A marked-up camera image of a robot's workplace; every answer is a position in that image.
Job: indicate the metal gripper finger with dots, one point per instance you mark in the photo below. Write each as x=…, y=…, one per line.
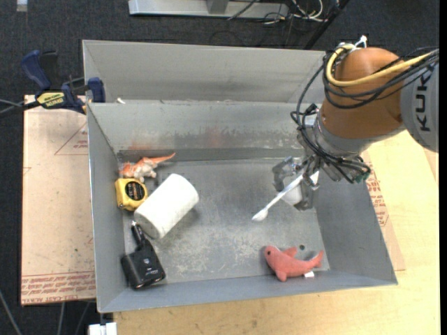
x=279, y=171
x=309, y=195

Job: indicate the small white cup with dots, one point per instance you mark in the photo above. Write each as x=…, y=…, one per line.
x=293, y=195

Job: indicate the white plastic spoon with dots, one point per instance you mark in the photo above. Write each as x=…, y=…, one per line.
x=269, y=208

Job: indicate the pink plush fish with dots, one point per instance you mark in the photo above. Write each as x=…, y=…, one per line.
x=290, y=265

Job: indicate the grey metal bin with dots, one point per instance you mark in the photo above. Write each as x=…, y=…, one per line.
x=227, y=222

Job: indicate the white paper roll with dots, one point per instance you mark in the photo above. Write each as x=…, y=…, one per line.
x=167, y=204

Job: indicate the orange toy dinosaur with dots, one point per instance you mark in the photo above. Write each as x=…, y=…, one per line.
x=143, y=167

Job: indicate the yellow tape measure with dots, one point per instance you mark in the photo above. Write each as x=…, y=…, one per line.
x=131, y=194

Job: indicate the black car charger adapter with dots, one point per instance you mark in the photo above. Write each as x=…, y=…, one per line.
x=143, y=267

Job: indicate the brown cardboard board, red print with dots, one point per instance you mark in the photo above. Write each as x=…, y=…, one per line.
x=52, y=204

